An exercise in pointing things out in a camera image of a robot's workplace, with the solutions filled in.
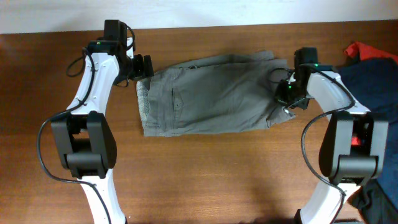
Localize grey shorts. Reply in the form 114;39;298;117
136;50;295;137

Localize red garment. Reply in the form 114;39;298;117
343;42;397;63

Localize dark green garment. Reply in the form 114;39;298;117
348;179;397;224

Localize navy blue garment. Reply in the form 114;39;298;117
338;58;397;206

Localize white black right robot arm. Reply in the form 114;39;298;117
275;47;388;224

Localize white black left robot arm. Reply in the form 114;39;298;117
46;20;154;223

